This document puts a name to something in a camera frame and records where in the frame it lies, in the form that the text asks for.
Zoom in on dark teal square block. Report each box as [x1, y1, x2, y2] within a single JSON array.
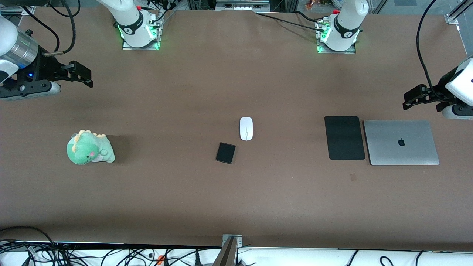
[[216, 142, 237, 164]]

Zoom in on black mouse pad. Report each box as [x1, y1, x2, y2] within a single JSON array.
[[324, 116, 366, 160]]

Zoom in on white computer mouse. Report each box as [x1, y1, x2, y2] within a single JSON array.
[[240, 117, 253, 141]]

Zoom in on silver closed laptop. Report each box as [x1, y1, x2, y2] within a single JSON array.
[[363, 120, 440, 166]]

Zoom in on green dinosaur plush toy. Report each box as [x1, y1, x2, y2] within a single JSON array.
[[67, 129, 116, 165]]

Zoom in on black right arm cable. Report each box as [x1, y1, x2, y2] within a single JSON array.
[[22, 0, 81, 57]]

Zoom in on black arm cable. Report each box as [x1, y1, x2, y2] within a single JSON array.
[[416, 0, 440, 97], [22, 0, 81, 57]]

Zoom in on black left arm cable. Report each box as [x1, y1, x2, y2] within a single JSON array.
[[416, 0, 440, 97]]

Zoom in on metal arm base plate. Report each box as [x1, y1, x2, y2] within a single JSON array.
[[316, 18, 357, 54], [121, 15, 162, 51]]

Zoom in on aluminium corner bracket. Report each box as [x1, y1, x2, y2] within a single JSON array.
[[445, 0, 473, 25]]

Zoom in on black table cable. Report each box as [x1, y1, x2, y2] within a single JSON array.
[[254, 10, 327, 33]]

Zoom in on aluminium frame rail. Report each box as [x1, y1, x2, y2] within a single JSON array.
[[188, 0, 298, 12]]

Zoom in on tangled black floor cables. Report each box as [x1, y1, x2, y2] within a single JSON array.
[[0, 226, 222, 266]]

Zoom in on metal table edge bracket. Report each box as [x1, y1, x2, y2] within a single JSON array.
[[214, 234, 243, 266]]

